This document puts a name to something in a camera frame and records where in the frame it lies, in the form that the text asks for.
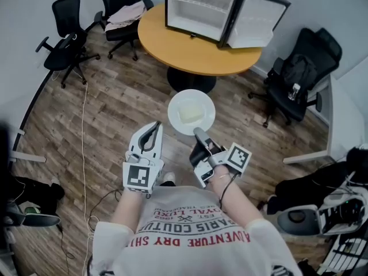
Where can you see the white round plate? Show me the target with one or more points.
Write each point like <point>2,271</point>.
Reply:
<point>175,116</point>

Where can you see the pink clothes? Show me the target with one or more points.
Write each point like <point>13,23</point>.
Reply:
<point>126,16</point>

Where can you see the grey chair base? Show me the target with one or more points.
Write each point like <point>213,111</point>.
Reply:
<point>40,219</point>

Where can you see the black cloth bundle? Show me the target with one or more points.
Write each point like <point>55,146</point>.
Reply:
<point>40,190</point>

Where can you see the black backpack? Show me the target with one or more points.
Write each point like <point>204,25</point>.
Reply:
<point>299,70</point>

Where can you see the person's right forearm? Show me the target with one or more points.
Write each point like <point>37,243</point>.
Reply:
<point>241,203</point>

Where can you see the white desk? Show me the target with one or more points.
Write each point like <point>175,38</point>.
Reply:
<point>345,119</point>

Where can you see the pale food block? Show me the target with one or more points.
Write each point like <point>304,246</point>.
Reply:
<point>190,112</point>

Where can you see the round wooden table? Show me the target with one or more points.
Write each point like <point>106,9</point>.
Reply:
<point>172,50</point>

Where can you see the person's white printed shirt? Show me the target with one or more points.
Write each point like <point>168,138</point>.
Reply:
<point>195,249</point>

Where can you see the person's left forearm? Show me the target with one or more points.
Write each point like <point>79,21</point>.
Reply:
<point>126,208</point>

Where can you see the black bag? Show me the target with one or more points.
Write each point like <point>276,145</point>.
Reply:
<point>310,188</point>

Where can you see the white floor bar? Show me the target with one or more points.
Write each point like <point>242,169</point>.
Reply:
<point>27,156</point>

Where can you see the clear water bottle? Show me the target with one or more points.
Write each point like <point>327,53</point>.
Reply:
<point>293,92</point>

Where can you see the person's white shoe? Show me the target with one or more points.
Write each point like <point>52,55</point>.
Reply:
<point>169,178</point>

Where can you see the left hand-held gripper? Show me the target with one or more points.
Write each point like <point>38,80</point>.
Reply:
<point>141,177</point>

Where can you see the grey and white device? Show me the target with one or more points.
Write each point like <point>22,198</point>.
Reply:
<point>339,208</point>

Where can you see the mini fridge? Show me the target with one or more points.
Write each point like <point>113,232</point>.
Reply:
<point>201,7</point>

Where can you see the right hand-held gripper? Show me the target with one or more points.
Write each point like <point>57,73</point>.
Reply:
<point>237,160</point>

